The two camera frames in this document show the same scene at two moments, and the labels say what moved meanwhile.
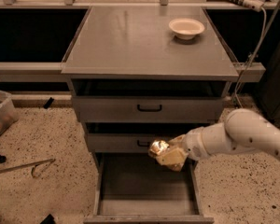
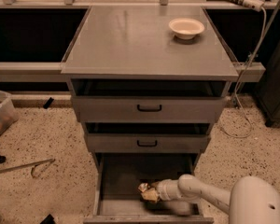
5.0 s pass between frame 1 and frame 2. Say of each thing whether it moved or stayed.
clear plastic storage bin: stayed
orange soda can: moved
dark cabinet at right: stayed
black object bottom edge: stayed
